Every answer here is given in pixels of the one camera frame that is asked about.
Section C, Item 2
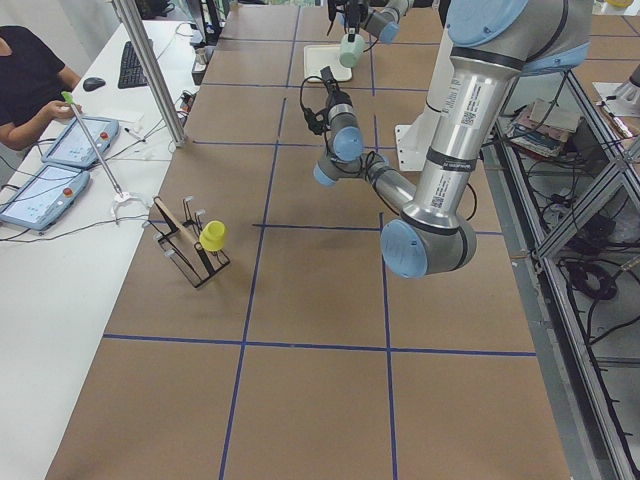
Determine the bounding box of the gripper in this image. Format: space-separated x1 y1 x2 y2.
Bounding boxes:
320 66 352 111
344 0 365 42

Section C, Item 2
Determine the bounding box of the pale green cup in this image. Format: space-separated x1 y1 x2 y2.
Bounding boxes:
339 34 365 68

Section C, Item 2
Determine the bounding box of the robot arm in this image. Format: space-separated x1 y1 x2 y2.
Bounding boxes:
343 0 414 44
314 1 592 278

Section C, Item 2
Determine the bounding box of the cream bear tray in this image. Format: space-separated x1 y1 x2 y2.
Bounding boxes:
303 44 353 82

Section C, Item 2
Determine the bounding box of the yellow cup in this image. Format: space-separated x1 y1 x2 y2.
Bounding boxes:
199 220 227 252

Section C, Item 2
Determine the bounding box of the black keyboard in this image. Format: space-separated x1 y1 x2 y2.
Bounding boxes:
117 41 147 89

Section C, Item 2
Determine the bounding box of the stack of books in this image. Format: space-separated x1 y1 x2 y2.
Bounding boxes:
507 99 581 158

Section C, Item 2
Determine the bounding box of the white curved plastic strip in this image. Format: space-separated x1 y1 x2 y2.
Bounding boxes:
110 192 151 224

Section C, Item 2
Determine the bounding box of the computer mouse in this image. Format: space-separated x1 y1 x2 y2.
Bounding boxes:
82 77 106 92

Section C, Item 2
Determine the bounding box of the purple rod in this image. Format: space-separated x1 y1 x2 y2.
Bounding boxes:
61 91 124 202

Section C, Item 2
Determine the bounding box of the upper teach pendant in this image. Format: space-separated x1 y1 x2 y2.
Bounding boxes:
42 116 120 169

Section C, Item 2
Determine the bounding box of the teach pendant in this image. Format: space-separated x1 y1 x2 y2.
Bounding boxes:
1 164 90 231
42 116 120 169

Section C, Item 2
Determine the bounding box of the person in black shirt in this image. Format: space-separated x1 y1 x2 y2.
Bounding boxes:
1 25 80 151

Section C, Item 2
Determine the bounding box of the lower teach pendant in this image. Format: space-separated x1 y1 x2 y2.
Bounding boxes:
1 164 90 231

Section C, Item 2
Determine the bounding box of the camera cable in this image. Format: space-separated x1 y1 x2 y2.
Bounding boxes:
326 0 348 36
298 74 335 126

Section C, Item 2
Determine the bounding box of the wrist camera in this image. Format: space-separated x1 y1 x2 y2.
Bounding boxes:
303 107 327 136

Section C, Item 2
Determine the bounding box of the aluminium frame post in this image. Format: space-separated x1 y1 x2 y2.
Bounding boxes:
113 0 186 148

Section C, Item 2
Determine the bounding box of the black wire cup rack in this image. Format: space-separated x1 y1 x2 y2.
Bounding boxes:
147 196 231 289

